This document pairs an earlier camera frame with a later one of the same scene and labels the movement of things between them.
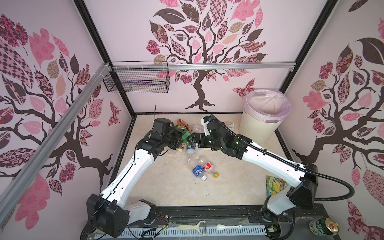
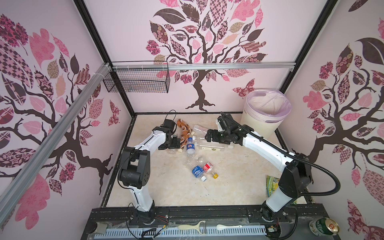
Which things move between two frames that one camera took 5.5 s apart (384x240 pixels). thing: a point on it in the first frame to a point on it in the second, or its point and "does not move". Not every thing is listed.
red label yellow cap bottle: x=208 y=166 does not move
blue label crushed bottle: x=198 y=171 does not move
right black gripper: x=200 y=136 to x=214 y=133
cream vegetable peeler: x=197 y=227 does not move
